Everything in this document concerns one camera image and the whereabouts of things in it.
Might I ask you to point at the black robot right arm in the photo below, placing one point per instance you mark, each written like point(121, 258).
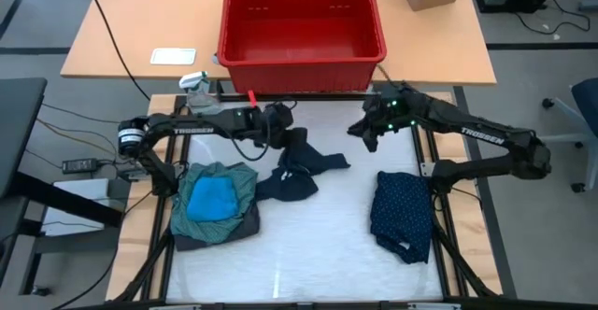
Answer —
point(481, 137)

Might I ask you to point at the white box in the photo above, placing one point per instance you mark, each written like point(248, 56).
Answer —
point(79, 188)

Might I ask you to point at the grey power strip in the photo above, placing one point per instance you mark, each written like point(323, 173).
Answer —
point(588, 5)

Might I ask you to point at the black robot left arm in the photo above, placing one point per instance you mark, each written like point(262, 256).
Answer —
point(187, 130)

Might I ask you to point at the clear spray bottle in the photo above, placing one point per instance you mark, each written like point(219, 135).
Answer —
point(201, 97)

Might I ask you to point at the black stand bar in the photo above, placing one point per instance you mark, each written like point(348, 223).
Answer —
point(70, 202)

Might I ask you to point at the light wooden desk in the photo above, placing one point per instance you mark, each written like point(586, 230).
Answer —
point(140, 20)

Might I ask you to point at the blue office chair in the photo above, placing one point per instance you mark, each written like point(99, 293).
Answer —
point(586, 109)

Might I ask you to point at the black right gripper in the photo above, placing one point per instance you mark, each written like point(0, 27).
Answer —
point(388, 111)

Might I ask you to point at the black aluminium frame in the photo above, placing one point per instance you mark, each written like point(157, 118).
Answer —
point(327, 306)

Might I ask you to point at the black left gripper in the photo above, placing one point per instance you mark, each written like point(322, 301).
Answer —
point(275, 123)

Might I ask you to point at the red plastic laundry basket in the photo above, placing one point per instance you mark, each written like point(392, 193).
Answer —
point(303, 72)

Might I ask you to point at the teal dotted button shirt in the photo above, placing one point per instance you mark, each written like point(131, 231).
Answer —
point(233, 184)

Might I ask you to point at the small metal bracket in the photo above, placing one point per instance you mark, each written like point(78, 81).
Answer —
point(426, 170)

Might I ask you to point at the small grey object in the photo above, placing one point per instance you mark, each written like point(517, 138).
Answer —
point(215, 59)

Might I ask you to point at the black power adapter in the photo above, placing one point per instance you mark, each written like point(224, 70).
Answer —
point(79, 165)

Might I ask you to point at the bright blue garment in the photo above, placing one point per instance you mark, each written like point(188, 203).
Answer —
point(212, 198)

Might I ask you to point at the navy dotted garment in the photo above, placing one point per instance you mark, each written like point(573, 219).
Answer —
point(402, 212)

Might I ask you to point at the red marker pen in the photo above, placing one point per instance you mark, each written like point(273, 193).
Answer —
point(252, 99)

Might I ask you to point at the dark grey garment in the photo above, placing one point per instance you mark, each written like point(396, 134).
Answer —
point(247, 228)

